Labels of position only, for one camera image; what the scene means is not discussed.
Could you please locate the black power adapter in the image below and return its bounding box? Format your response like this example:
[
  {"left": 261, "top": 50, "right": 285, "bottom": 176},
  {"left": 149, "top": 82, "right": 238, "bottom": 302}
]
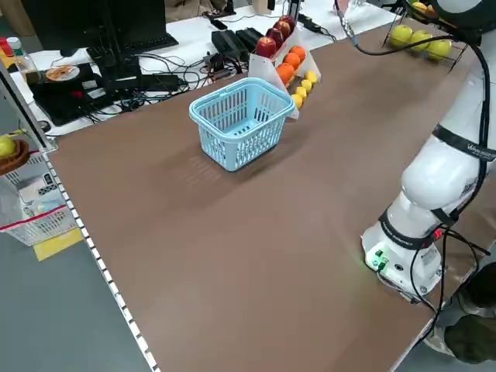
[
  {"left": 211, "top": 29, "right": 249, "bottom": 60},
  {"left": 235, "top": 26, "right": 265, "bottom": 50}
]

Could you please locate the black wire fruit shelf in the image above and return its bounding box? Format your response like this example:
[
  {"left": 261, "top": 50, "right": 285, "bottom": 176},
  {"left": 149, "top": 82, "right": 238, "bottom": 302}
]
[{"left": 381, "top": 0, "right": 480, "bottom": 70}]

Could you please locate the silver aluminium frame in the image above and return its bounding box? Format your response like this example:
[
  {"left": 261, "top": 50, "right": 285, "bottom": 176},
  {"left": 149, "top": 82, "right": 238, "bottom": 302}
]
[{"left": 0, "top": 57, "right": 59, "bottom": 153}]

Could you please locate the round tin of snacks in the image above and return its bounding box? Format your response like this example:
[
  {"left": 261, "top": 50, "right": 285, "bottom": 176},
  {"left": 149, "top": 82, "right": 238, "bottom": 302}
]
[{"left": 44, "top": 64, "right": 81, "bottom": 83}]

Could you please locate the clear acrylic tiered fruit shelf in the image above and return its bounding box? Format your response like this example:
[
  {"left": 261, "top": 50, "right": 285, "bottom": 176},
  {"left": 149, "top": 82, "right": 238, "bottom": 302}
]
[{"left": 247, "top": 14, "right": 322, "bottom": 122}]

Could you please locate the black power strip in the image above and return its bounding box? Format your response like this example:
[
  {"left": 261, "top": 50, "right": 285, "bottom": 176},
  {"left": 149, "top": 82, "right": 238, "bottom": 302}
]
[{"left": 296, "top": 13, "right": 323, "bottom": 34}]

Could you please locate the white desk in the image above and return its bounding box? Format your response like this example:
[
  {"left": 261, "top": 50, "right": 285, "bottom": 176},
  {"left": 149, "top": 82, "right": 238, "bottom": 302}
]
[{"left": 11, "top": 0, "right": 392, "bottom": 135}]

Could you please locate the yellow-green apple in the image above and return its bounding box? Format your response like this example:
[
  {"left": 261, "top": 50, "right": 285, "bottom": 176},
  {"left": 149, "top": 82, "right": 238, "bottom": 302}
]
[
  {"left": 427, "top": 38, "right": 453, "bottom": 60},
  {"left": 409, "top": 29, "right": 433, "bottom": 53},
  {"left": 390, "top": 24, "right": 414, "bottom": 47}
]

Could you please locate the yellow-green fruit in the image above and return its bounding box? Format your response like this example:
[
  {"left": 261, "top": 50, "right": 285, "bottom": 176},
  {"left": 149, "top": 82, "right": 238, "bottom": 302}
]
[{"left": 0, "top": 133, "right": 16, "bottom": 158}]

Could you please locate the black flat case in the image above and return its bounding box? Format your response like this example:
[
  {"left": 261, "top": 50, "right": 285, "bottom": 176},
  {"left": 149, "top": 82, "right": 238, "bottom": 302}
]
[{"left": 29, "top": 64, "right": 121, "bottom": 127}]

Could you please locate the black monitor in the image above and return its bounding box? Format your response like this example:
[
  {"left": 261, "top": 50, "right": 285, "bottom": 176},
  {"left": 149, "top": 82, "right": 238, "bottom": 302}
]
[{"left": 22, "top": 0, "right": 180, "bottom": 92}]

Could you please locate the clear drink bottle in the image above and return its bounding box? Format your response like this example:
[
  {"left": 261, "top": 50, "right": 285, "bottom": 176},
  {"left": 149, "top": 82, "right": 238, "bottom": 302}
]
[{"left": 5, "top": 36, "right": 38, "bottom": 77}]

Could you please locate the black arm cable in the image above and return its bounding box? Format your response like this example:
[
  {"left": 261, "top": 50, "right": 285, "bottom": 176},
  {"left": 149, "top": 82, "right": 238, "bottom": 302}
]
[{"left": 333, "top": 0, "right": 491, "bottom": 311}]

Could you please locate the light blue plastic basket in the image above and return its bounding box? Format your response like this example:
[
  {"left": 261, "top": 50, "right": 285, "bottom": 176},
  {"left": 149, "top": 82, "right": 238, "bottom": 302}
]
[{"left": 188, "top": 77, "right": 295, "bottom": 173}]

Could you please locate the brown bowl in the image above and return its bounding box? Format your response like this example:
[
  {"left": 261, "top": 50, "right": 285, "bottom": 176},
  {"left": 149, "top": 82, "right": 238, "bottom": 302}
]
[{"left": 0, "top": 137, "right": 31, "bottom": 175}]

